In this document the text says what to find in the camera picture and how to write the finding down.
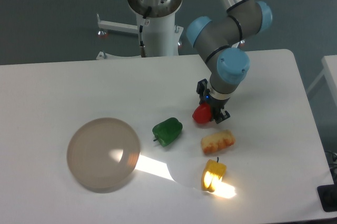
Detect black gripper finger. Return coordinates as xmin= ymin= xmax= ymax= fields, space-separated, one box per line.
xmin=214 ymin=110 xmax=230 ymax=124
xmin=196 ymin=79 xmax=210 ymax=104

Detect black cables at right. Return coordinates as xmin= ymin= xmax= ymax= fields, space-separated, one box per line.
xmin=324 ymin=150 xmax=337 ymax=182

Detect toy bread loaf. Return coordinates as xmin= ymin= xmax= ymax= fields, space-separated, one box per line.
xmin=201 ymin=129 xmax=236 ymax=155

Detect white side table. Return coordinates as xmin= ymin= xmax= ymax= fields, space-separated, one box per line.
xmin=306 ymin=55 xmax=336 ymax=102

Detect yellow toy pepper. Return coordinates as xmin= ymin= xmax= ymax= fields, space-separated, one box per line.
xmin=201 ymin=157 xmax=227 ymax=192

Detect red toy pepper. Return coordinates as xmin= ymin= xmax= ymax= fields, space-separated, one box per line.
xmin=192 ymin=103 xmax=212 ymax=124

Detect round brown plate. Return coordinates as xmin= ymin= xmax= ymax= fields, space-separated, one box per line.
xmin=66 ymin=118 xmax=141 ymax=193

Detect black cable on pedestal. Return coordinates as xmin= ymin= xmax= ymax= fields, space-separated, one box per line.
xmin=138 ymin=6 xmax=152 ymax=58

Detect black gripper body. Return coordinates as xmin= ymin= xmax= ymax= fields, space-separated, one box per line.
xmin=207 ymin=94 xmax=229 ymax=121

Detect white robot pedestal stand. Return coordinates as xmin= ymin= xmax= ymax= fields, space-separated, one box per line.
xmin=97 ymin=0 xmax=183 ymax=57

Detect green toy pepper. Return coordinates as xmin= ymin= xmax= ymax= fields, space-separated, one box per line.
xmin=152 ymin=117 xmax=183 ymax=147

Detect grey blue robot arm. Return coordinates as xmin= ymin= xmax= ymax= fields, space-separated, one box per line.
xmin=127 ymin=0 xmax=272 ymax=124

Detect black device at edge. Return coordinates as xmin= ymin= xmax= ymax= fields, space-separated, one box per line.
xmin=317 ymin=185 xmax=336 ymax=212

